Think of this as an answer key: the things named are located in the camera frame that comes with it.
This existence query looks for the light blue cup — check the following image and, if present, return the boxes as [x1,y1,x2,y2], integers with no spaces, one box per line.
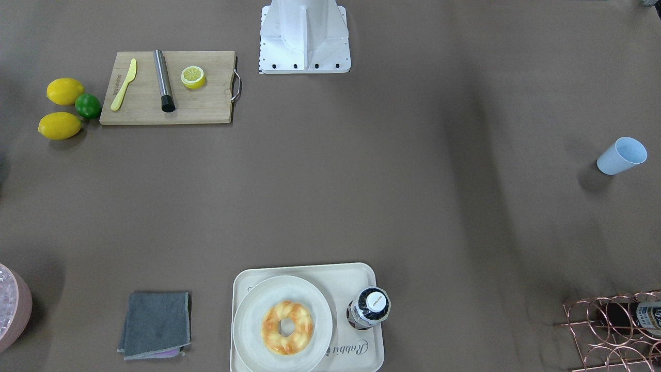
[596,137,648,176]

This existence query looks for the pink bowl of ice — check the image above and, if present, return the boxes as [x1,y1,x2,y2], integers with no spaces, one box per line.
[1,265,33,352]

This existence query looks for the dark drink bottle on tray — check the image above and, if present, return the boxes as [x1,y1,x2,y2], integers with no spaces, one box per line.
[345,286,391,330]

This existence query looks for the cream serving tray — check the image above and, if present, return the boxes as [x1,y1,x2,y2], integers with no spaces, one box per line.
[230,263,385,371]

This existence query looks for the cream round plate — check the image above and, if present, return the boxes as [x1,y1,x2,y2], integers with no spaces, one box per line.
[233,275,334,371]

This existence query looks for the glazed donut bread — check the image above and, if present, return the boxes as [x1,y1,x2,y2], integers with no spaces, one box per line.
[260,301,314,355]

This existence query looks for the half lemon slice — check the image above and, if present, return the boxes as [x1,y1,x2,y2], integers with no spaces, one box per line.
[180,66,207,90]

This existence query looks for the steel cylinder muddler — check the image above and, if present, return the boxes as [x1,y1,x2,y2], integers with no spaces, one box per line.
[153,49,176,113]

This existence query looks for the wooden cutting board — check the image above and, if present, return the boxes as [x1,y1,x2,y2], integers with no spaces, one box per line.
[99,51,239,126]

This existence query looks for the grey folded cloth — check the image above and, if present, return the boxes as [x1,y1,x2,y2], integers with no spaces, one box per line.
[117,291,191,360]

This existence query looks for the yellow plastic knife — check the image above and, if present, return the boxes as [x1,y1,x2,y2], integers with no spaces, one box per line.
[111,58,137,112]

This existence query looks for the green lime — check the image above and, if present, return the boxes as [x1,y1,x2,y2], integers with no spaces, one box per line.
[74,92,102,119]

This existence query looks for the yellow lemon lower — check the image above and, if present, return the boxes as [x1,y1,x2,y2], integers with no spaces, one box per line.
[38,112,82,141]

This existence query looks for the yellow lemon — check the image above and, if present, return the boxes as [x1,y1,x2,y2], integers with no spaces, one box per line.
[38,112,82,141]
[46,77,85,106]

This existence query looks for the yellow lemon upper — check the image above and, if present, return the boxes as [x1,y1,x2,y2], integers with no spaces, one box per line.
[46,77,85,106]

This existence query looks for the bottle in rack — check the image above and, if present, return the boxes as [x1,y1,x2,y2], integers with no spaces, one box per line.
[597,301,660,340]

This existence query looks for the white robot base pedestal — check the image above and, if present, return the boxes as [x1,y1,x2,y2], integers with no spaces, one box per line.
[258,1,352,74]

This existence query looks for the copper wire bottle rack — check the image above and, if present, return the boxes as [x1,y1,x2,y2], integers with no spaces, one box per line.
[559,290,659,371]

